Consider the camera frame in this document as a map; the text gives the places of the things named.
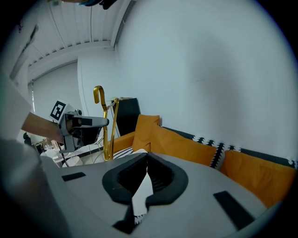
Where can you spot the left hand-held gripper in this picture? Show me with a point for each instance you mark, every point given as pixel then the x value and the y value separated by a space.
pixel 66 120

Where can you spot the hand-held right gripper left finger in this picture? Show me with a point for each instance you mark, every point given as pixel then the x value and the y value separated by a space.
pixel 81 197

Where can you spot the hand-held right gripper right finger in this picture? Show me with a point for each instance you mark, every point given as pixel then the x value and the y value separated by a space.
pixel 198 186

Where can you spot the gold metal clothes hanger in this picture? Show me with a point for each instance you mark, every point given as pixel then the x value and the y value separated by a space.
pixel 105 139

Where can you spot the person's left forearm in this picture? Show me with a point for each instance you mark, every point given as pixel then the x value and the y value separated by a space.
pixel 39 127

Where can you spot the orange sofa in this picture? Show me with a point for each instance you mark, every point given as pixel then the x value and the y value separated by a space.
pixel 122 141

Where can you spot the white round table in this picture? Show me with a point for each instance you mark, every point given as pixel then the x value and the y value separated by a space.
pixel 72 161

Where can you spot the black cabinet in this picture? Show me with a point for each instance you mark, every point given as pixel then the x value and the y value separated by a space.
pixel 128 116

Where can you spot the black and white striped pillow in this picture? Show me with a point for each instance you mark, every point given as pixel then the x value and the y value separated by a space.
pixel 123 152

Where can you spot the long orange cushion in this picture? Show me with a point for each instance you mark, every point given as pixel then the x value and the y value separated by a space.
pixel 181 148

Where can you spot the small orange cushion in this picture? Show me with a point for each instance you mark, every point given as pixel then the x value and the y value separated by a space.
pixel 145 130

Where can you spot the white patterned cloth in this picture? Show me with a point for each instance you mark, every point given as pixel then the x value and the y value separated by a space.
pixel 142 197

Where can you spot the large orange cushion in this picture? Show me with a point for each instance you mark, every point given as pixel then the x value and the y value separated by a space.
pixel 256 176

